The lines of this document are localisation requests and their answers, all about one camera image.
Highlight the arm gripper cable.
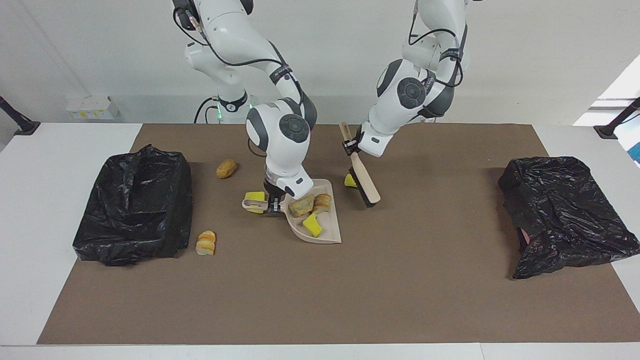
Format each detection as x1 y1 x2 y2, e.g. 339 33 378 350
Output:
408 0 468 88
172 5 306 106

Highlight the white box on floor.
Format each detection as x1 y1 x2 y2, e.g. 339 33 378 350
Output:
66 96 121 121

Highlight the black camera stand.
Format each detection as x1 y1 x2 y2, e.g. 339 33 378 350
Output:
0 96 41 136
594 97 640 140

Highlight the notched yellow sponge block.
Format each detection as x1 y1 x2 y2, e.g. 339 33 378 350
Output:
244 191 267 215

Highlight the pale toast slice toy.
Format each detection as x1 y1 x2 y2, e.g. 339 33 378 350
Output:
288 194 316 218

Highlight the yellow green sponge piece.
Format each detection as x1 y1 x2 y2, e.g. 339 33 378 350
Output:
302 212 324 238

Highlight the left arm gripper cable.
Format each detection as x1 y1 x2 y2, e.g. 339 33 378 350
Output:
408 0 468 88

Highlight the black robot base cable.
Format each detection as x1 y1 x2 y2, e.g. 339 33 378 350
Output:
194 96 221 124

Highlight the beige plastic dustpan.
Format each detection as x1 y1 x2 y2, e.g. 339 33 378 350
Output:
242 178 343 245

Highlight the open black trash bag bin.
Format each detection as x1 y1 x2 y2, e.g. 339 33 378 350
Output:
72 144 193 267

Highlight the crumpled black trash bag bin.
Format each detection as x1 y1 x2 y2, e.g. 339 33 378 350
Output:
498 156 640 280

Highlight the brown table mat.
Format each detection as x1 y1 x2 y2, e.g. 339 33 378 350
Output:
37 123 640 346

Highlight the right arm gripper cable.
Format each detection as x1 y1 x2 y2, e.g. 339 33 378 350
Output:
172 5 306 106

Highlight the beige hand brush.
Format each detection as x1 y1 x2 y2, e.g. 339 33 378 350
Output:
339 121 382 208

